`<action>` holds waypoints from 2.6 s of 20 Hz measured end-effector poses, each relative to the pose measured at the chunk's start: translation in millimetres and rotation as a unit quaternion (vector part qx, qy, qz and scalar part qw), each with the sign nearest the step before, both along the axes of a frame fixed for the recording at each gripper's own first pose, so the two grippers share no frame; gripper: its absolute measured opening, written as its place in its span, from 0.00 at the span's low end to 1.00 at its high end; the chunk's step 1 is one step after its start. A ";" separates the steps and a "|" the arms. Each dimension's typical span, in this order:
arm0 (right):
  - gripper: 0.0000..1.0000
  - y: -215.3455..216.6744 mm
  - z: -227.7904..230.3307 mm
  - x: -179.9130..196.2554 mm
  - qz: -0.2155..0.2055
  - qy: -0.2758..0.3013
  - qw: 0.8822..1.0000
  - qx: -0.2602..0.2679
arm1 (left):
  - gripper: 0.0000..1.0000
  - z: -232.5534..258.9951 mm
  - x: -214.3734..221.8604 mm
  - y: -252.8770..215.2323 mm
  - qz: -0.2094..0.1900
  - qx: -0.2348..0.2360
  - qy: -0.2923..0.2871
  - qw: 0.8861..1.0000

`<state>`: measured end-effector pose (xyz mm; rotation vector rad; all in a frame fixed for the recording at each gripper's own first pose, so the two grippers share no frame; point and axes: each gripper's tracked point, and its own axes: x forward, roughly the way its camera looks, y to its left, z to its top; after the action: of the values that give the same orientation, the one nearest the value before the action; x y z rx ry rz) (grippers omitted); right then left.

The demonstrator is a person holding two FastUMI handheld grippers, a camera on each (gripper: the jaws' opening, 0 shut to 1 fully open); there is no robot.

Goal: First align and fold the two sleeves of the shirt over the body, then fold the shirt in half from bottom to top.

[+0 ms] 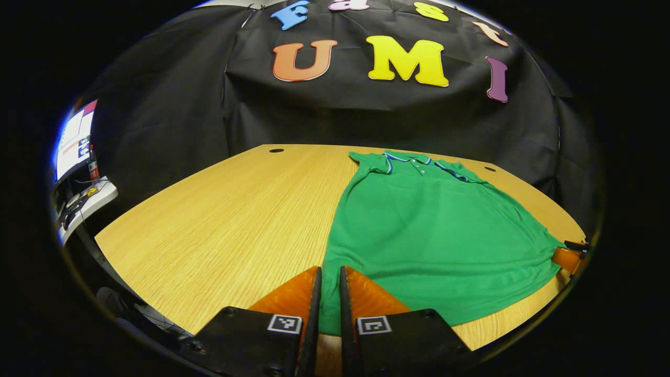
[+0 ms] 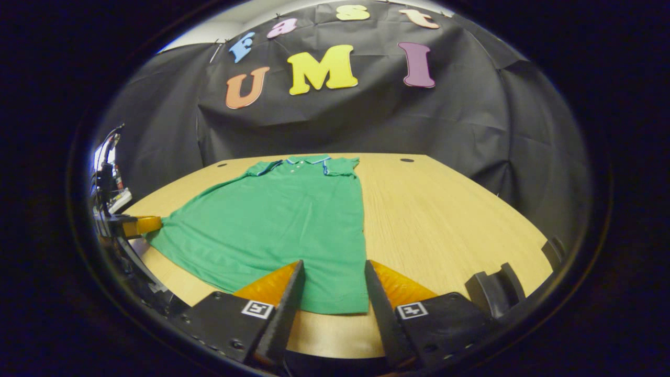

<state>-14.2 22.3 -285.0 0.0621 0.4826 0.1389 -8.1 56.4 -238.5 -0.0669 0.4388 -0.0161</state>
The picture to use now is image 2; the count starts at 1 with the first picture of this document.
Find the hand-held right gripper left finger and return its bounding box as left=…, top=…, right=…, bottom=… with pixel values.
left=183, top=260, right=306, bottom=368

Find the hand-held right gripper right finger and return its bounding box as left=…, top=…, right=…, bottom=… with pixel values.
left=364, top=260, right=494, bottom=370

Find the green T-shirt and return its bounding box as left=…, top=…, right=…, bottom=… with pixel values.
left=146, top=154, right=370, bottom=315

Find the white side table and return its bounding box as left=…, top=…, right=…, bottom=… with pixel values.
left=107, top=188, right=133, bottom=213

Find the black backdrop cloth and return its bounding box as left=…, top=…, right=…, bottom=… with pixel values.
left=97, top=0, right=595, bottom=247

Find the black plastic bracket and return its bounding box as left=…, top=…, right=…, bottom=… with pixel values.
left=465, top=262, right=526, bottom=319

